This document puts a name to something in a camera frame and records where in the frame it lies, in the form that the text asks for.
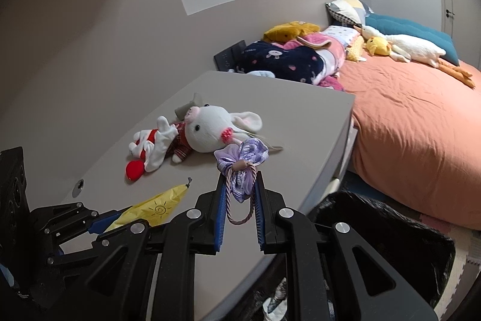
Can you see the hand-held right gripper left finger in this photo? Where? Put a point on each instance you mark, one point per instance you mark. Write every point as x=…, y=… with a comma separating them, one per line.
x=221, y=215

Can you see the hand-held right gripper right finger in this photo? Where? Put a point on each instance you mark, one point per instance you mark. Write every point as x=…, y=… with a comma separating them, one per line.
x=260, y=215

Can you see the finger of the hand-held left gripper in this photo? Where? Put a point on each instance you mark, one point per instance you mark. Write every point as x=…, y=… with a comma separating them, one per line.
x=75, y=251
x=103, y=222

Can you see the yellow plastic bag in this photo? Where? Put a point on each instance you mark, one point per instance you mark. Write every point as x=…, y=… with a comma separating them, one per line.
x=161, y=206

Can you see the red white glove doll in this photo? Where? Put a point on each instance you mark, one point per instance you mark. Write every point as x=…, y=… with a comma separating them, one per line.
x=154, y=152

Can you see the white mouse plush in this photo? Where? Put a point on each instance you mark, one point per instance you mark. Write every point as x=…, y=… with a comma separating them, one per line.
x=206, y=129

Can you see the white knotted cloth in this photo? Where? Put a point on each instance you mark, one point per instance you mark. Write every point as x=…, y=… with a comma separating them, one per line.
x=271, y=310

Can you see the grey plush toy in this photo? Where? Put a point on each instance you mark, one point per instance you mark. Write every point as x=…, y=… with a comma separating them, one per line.
x=184, y=107

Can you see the light blue cloth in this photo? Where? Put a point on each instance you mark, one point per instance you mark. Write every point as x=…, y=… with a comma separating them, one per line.
x=259, y=73

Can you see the pink cat print blanket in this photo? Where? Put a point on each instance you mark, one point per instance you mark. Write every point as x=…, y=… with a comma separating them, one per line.
x=330, y=82

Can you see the navy rabbit print blanket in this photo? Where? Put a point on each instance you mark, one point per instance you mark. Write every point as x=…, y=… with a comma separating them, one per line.
x=278, y=61

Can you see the bed with orange sheet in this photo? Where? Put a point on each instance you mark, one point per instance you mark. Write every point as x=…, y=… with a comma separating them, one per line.
x=406, y=125

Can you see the mustard yellow plush cushion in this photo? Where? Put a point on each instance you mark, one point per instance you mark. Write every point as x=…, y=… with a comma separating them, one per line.
x=289, y=30

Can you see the yellow dotted cloth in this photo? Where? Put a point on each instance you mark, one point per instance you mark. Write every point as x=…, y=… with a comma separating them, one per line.
x=355, y=48

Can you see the white dotted blanket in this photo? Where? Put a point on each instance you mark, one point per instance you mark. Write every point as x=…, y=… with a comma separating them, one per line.
x=340, y=33

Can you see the yellow duck plush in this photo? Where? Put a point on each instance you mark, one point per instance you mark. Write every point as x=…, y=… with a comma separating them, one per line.
x=377, y=46

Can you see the foam puzzle floor mat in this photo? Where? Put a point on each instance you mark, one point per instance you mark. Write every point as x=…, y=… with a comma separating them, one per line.
x=464, y=264

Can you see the checkered patchwork pillow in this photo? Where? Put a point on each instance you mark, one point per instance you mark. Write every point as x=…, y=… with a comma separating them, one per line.
x=349, y=9

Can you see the white goose plush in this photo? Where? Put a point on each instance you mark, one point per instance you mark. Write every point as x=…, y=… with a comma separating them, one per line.
x=413, y=46

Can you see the teal cushion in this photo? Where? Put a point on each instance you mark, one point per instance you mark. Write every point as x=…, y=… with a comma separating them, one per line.
x=406, y=26

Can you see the black wall socket panel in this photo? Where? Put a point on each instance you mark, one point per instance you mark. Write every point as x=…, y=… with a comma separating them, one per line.
x=229, y=56

